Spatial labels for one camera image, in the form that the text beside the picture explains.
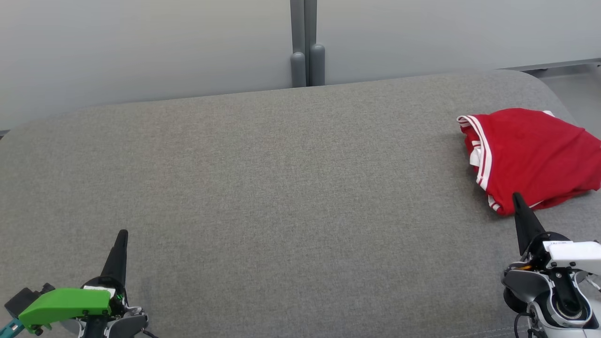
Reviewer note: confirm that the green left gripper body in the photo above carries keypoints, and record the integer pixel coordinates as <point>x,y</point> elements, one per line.
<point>65,305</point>

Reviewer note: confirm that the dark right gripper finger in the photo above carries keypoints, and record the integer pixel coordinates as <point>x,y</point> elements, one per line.
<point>526,225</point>

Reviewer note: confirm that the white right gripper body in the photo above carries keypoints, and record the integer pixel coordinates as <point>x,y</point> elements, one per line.
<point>575,253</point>

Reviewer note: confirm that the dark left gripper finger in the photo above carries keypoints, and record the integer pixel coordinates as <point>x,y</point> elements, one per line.
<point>117,258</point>

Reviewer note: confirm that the red Bulls 23 jersey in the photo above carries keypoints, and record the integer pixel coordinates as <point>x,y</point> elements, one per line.
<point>530,150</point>

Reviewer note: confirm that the grey fabric sofa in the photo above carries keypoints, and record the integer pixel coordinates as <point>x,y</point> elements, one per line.
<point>281,188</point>

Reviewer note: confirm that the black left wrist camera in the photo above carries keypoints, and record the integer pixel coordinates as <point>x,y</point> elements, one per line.
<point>19,300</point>

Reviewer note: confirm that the teal left camera connector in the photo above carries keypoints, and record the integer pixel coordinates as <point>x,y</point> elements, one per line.
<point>9,328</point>

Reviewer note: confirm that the grey wall base rail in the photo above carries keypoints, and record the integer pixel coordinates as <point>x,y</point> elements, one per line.
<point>563,64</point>

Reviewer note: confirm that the grey partition post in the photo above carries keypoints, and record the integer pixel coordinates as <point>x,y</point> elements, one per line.
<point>307,28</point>

